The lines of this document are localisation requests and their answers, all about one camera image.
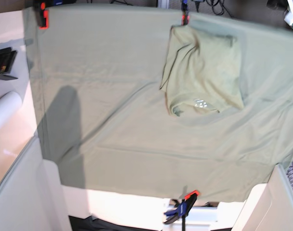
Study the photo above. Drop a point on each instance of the orange black clamp left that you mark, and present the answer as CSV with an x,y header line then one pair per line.
x,y
41,13

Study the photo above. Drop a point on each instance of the green table cloth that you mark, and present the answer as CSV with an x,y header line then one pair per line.
x,y
95,76

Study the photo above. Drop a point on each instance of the orange black clamp middle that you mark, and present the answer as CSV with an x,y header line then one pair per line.
x,y
185,12

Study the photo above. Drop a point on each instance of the white paper roll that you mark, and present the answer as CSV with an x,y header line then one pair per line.
x,y
10,103

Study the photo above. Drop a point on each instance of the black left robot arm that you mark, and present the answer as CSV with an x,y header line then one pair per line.
x,y
277,4

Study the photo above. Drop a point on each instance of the black tablet on stand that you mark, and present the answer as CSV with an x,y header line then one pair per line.
x,y
7,58

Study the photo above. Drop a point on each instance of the orange black clamp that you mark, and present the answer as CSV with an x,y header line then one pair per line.
x,y
185,12
41,13

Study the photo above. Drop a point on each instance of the light green T-shirt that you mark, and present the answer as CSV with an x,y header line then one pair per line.
x,y
201,72

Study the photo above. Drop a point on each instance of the blue orange bar clamp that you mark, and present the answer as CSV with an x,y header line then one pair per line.
x,y
181,209

